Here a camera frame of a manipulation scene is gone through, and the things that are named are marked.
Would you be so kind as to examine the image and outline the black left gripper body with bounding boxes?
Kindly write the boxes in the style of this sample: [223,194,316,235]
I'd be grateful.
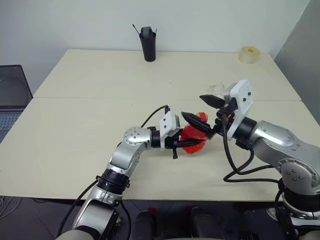
[164,129,185,160]

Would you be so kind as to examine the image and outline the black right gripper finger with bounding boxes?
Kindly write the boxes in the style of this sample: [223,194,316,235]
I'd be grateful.
[199,94,225,109]
[181,111,213,140]

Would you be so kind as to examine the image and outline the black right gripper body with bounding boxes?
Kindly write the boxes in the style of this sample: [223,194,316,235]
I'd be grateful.
[208,97,238,140]

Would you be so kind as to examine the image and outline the red plastic bottle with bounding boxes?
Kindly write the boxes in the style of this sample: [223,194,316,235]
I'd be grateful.
[180,119,209,157]

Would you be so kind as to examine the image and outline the clear wine glass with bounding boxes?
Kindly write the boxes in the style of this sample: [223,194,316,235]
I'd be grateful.
[207,81,232,101]

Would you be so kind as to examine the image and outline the clear yellowish tape roll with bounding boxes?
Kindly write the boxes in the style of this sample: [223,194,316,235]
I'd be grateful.
[237,45,261,65]

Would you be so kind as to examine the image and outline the dark rounded shape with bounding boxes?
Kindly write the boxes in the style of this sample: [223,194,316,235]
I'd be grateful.
[134,211,157,240]
[189,206,226,240]

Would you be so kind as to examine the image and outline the tall black cup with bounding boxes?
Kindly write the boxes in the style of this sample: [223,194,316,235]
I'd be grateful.
[139,31,158,62]

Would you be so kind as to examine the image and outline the black rounded plastic object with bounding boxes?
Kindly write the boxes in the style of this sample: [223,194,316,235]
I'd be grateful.
[140,25,153,38]

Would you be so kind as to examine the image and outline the dark grey laptop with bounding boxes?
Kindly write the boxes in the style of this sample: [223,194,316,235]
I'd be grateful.
[0,64,34,143]

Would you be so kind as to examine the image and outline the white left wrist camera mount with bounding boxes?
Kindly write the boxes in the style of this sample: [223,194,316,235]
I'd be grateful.
[159,111,181,151]

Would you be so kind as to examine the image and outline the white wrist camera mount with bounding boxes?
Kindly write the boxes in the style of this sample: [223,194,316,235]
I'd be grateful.
[159,111,181,151]
[223,79,255,139]

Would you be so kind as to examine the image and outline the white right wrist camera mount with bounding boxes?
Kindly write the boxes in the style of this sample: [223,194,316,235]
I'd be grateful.
[223,79,255,139]

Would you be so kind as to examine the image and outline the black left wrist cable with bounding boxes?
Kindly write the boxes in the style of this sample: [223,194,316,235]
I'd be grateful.
[140,104,171,129]

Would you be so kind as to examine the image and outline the black left arm lower cable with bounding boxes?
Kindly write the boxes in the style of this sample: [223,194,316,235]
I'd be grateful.
[56,181,132,240]

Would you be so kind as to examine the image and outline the thin white floor cables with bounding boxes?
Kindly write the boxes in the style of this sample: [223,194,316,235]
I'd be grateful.
[0,194,21,218]

